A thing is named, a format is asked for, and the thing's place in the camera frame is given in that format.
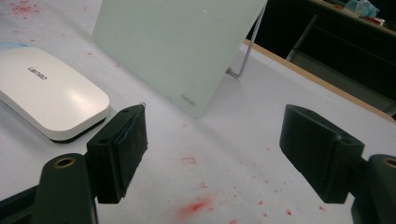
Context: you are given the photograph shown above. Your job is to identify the white metal frame desk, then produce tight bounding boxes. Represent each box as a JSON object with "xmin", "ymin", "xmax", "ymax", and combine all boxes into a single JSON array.
[{"xmin": 284, "ymin": 0, "xmax": 396, "ymax": 117}]

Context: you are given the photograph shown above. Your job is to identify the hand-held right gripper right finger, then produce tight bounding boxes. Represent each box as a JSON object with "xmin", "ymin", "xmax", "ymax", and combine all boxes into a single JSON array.
[{"xmin": 278, "ymin": 104, "xmax": 366, "ymax": 205}]

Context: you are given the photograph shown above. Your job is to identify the teal packet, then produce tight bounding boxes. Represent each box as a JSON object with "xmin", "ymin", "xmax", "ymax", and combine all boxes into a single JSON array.
[{"xmin": 344, "ymin": 0, "xmax": 381, "ymax": 19}]

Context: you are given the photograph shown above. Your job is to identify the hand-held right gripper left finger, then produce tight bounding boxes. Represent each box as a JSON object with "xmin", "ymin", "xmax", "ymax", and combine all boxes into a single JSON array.
[{"xmin": 86, "ymin": 104, "xmax": 149, "ymax": 205}]

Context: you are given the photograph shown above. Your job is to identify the white board eraser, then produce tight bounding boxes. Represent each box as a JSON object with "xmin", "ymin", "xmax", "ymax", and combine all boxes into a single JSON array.
[{"xmin": 0, "ymin": 46, "xmax": 111, "ymax": 145}]

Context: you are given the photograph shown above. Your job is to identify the pale glass whiteboard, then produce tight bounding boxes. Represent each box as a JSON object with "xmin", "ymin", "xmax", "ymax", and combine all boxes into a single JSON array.
[{"xmin": 92, "ymin": 0, "xmax": 269, "ymax": 119}]

